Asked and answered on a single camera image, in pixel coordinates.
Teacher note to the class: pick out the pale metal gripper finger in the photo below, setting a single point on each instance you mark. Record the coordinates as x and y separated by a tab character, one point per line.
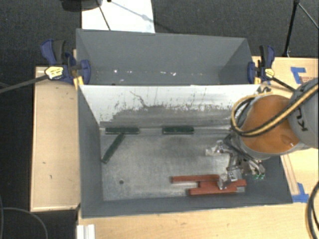
215	149
227	180

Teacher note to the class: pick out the red-brown flat block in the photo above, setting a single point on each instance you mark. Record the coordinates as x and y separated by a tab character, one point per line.
210	184
207	191
194	178

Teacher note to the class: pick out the dark green flat block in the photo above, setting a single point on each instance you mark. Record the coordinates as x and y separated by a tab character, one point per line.
121	130
178	130
113	147

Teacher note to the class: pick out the grey metal bin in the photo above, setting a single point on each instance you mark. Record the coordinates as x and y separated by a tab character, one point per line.
154	155

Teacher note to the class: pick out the pale wood board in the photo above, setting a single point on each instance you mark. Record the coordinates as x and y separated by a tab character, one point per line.
54	138

